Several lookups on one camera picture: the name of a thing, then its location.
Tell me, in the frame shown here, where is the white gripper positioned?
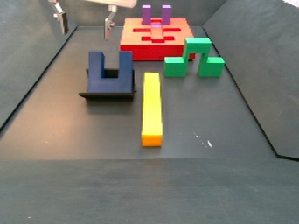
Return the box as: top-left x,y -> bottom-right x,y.
48,0 -> 137,40

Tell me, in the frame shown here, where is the blue U-shaped block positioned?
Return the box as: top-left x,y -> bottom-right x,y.
88,51 -> 133,94

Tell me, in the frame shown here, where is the black angled fixture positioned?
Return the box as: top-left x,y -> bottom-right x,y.
78,68 -> 134,101

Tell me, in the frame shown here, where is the purple U-shaped block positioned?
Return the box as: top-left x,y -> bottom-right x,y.
141,4 -> 172,28

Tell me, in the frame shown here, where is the red base block with recesses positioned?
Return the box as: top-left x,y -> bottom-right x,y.
118,18 -> 193,61

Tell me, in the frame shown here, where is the green arch-shaped block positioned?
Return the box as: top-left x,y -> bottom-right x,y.
162,38 -> 225,78

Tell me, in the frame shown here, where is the yellow long bar block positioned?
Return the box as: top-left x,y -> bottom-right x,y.
141,73 -> 162,147

